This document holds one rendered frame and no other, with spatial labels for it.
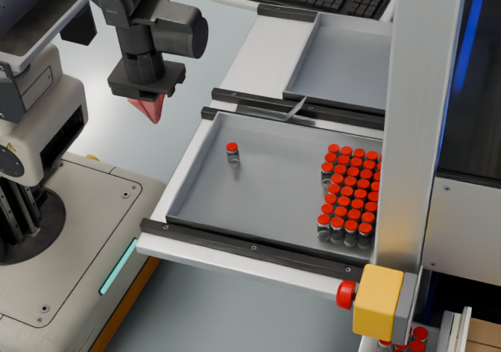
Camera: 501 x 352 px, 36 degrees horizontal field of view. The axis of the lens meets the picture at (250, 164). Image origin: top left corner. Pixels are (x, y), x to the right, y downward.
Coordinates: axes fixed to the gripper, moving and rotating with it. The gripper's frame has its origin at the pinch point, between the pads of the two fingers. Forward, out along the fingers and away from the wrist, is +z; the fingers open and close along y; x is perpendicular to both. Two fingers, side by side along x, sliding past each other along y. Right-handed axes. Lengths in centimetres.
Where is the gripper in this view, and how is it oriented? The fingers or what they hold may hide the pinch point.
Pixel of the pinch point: (156, 117)
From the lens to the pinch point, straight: 121.6
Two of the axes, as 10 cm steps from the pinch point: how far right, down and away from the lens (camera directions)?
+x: 3.2, -7.0, 6.4
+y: 9.5, 1.8, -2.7
